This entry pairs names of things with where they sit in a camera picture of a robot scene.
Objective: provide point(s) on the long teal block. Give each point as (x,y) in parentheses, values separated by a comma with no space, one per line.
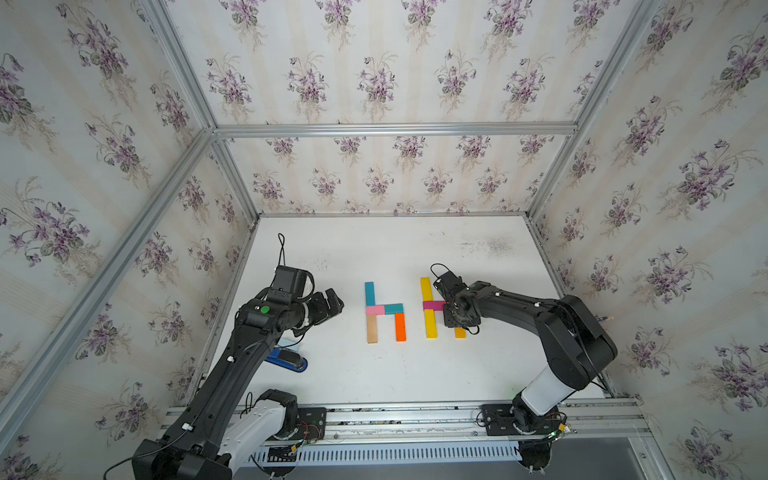
(370,300)

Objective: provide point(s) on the blue stapler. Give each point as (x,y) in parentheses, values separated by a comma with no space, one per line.
(287,359)

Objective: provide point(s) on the yellow block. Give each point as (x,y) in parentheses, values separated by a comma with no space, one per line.
(426,289)
(430,324)

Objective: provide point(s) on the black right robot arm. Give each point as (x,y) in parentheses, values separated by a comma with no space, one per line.
(576,346)

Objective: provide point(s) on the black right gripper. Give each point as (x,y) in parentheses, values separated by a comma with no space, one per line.
(449,324)

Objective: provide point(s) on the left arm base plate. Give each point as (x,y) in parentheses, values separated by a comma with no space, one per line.
(310,424)

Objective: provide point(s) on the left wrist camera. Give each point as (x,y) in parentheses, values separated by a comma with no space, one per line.
(291,285)

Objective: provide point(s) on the magenta block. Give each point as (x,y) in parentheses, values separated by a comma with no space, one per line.
(433,305)

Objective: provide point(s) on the natural wood block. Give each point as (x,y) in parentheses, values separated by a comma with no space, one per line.
(371,329)

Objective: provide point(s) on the short teal block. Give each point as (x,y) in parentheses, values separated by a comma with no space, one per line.
(393,309)

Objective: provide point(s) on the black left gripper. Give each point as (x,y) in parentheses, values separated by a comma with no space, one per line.
(323,313)

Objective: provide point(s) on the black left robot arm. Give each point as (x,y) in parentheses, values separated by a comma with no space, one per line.
(206,441)

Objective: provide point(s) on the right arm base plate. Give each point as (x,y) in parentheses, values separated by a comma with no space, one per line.
(509,419)

